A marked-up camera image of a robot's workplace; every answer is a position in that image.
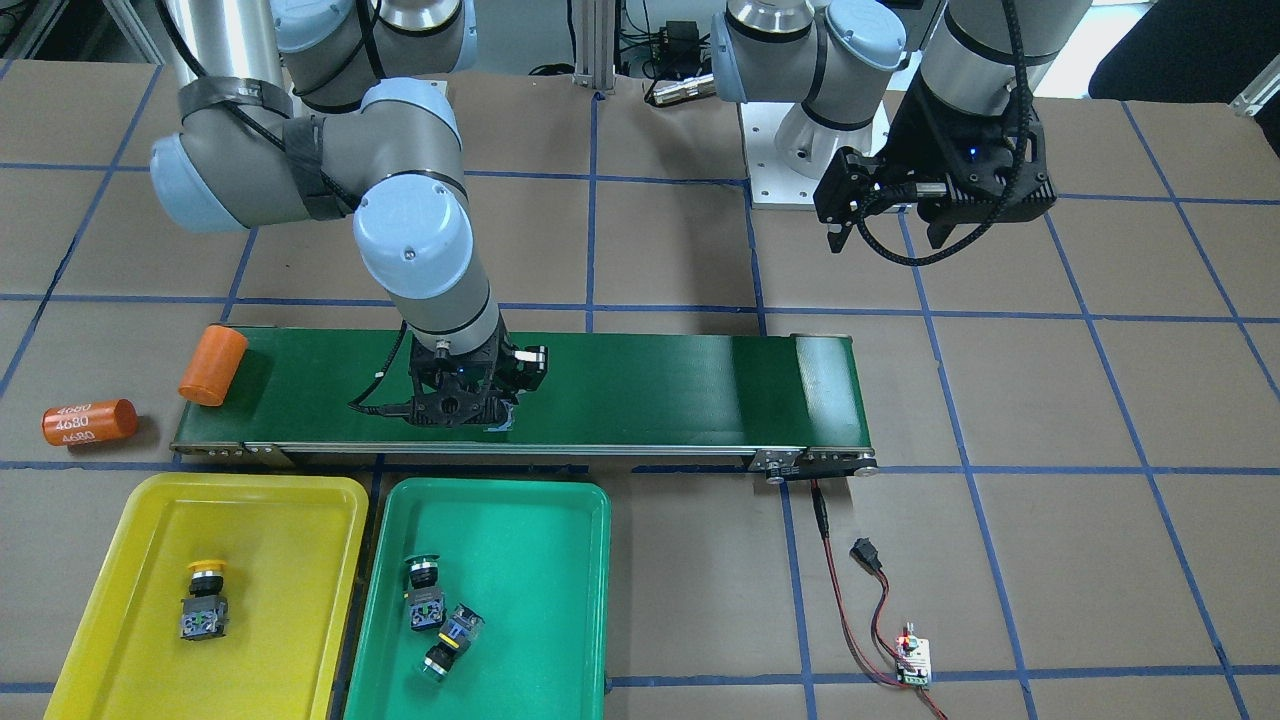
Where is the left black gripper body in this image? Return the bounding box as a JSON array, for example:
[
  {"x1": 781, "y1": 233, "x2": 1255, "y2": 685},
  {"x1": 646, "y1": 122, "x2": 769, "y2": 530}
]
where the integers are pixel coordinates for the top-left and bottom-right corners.
[{"x1": 814, "y1": 79, "x2": 1059, "y2": 255}]

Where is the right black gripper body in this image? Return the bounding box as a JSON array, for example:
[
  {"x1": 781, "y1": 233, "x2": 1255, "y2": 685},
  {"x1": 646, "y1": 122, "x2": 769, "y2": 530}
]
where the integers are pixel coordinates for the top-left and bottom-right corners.
[{"x1": 348, "y1": 322, "x2": 549, "y2": 428}]

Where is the green push button switch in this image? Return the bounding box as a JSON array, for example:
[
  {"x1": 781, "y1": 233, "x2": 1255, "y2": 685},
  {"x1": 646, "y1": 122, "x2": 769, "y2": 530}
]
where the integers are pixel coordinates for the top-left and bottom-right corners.
[{"x1": 419, "y1": 603, "x2": 485, "y2": 682}]

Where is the orange cylinder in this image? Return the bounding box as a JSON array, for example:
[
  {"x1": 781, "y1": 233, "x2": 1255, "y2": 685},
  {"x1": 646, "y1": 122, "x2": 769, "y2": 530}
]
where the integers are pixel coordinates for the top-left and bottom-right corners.
[
  {"x1": 41, "y1": 398, "x2": 140, "y2": 447},
  {"x1": 178, "y1": 324, "x2": 250, "y2": 407}
]

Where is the yellow push button switch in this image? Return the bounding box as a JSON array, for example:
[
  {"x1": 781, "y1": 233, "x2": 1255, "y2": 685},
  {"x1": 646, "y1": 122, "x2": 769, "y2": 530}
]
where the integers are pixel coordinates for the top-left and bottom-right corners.
[{"x1": 179, "y1": 559, "x2": 229, "y2": 641}]

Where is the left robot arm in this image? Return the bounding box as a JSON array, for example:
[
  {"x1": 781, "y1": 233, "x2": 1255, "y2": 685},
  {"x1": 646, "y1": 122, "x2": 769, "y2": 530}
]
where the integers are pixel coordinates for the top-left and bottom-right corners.
[{"x1": 709, "y1": 1, "x2": 1089, "y2": 266}]

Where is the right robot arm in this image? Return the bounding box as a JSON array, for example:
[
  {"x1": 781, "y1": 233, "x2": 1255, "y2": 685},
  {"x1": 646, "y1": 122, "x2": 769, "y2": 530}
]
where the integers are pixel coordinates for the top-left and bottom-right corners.
[{"x1": 148, "y1": 1, "x2": 548, "y2": 432}]

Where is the green tray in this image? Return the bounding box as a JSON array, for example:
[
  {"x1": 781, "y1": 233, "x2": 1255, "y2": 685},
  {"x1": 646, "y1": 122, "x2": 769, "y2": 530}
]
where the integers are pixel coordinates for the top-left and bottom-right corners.
[{"x1": 344, "y1": 478, "x2": 611, "y2": 719}]

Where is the yellow tray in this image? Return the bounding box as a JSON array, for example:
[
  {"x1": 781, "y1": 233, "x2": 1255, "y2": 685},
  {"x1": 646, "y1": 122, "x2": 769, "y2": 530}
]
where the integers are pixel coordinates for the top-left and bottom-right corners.
[{"x1": 45, "y1": 471, "x2": 369, "y2": 719}]

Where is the green conveyor belt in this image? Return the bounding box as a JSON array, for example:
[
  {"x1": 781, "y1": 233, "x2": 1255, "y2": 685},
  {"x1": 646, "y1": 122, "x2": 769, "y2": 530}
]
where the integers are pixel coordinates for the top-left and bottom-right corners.
[{"x1": 172, "y1": 327, "x2": 878, "y2": 480}]

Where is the small circuit board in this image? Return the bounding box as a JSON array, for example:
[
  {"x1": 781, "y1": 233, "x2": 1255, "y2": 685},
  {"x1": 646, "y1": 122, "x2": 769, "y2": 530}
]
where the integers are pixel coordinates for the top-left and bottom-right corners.
[{"x1": 893, "y1": 629, "x2": 933, "y2": 691}]

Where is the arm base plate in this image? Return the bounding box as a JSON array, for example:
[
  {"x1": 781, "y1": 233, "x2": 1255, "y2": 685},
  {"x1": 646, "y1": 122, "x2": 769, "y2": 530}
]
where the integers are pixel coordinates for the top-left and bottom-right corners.
[{"x1": 739, "y1": 102, "x2": 890, "y2": 211}]

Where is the red black cable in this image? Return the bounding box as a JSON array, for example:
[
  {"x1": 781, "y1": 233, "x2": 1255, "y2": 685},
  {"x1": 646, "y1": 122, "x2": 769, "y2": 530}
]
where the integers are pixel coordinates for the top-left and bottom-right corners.
[{"x1": 810, "y1": 480, "x2": 951, "y2": 720}]

